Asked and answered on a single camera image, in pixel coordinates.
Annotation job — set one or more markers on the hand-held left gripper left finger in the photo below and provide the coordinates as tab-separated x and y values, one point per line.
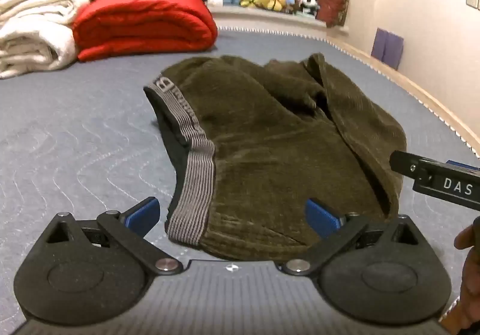
144	214

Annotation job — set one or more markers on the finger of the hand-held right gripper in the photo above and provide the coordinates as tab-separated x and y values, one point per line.
405	164

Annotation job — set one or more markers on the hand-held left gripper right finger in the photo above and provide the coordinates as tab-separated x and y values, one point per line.
319	216

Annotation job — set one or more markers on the person's right hand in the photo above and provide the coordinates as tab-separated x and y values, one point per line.
468	245

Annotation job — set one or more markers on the purple foam mat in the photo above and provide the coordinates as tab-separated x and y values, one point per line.
388	48

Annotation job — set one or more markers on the dark red cushion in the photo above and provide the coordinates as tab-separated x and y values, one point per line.
333	3

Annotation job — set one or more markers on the black and white plush toy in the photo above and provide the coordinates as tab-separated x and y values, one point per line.
310	3

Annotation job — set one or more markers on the red folded blanket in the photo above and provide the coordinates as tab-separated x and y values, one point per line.
146	23

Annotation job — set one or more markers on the white folded blanket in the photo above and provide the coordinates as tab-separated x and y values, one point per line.
30	46
41	1

